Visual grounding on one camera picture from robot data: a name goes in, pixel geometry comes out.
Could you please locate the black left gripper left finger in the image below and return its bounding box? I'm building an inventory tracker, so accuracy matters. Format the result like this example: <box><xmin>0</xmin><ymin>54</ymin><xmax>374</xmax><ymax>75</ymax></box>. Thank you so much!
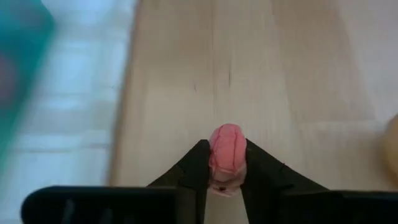
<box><xmin>21</xmin><ymin>139</ymin><xmax>213</xmax><ymax>224</ymax></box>

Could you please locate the tan toy potato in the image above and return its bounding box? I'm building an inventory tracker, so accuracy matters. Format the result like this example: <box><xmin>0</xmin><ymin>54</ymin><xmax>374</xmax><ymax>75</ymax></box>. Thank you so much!
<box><xmin>381</xmin><ymin>113</ymin><xmax>398</xmax><ymax>175</ymax></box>

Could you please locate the pink toy raspberry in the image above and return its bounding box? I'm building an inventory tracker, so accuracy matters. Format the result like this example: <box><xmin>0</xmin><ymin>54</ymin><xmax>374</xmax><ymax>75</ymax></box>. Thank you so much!
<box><xmin>207</xmin><ymin>123</ymin><xmax>248</xmax><ymax>197</ymax></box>

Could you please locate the white checked cloth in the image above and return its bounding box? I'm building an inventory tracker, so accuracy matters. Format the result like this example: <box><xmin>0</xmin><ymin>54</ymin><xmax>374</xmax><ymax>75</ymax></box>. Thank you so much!
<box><xmin>0</xmin><ymin>0</ymin><xmax>139</xmax><ymax>224</ymax></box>

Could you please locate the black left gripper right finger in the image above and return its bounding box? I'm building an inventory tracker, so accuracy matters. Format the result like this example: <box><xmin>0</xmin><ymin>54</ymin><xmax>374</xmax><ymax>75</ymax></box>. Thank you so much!
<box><xmin>240</xmin><ymin>139</ymin><xmax>398</xmax><ymax>224</ymax></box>

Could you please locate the teal translucent plastic container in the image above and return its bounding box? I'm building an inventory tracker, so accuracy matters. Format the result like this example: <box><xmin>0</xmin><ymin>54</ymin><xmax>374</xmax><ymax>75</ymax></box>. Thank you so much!
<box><xmin>0</xmin><ymin>0</ymin><xmax>56</xmax><ymax>162</ymax></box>

